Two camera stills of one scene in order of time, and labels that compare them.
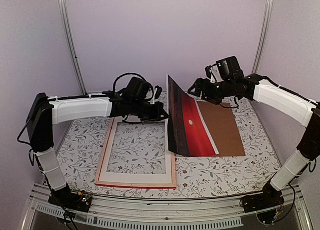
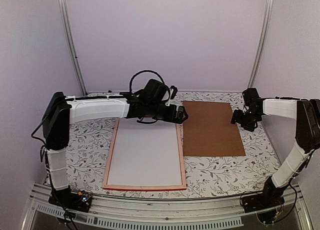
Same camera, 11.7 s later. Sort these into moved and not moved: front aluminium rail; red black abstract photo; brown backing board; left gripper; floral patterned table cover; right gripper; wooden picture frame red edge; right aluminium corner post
Moved: wooden picture frame red edge; left gripper; right gripper; red black abstract photo
Not moved: brown backing board; right aluminium corner post; front aluminium rail; floral patterned table cover
